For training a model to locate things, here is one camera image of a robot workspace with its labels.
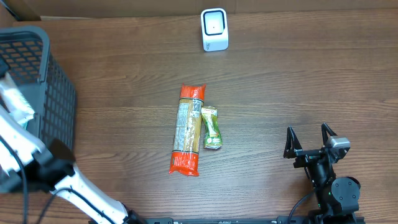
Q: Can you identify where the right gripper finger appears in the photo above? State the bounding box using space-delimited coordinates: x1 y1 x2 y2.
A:
284 126 302 156
321 123 336 145

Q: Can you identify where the green snack pouch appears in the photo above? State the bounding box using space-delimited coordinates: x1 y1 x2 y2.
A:
201 106 223 150

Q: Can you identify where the orange spaghetti packet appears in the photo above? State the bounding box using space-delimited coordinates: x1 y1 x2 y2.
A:
169 84 206 176

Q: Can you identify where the white tube gold cap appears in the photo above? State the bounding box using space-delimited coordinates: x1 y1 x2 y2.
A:
1 72 35 129

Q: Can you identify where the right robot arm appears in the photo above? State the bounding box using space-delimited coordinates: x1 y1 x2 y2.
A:
284 123 365 224

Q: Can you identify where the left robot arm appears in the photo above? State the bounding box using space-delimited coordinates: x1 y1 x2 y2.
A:
1 108 145 224

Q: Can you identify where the white barcode scanner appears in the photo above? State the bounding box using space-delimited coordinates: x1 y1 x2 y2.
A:
200 8 229 52

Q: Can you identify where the grey plastic shopping basket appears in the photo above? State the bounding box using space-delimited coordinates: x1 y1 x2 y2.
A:
0 25 77 194

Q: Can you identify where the brown cardboard backdrop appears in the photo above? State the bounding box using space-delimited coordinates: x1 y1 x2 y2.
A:
1 0 397 21

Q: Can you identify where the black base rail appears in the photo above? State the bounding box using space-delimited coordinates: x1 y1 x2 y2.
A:
88 215 366 224

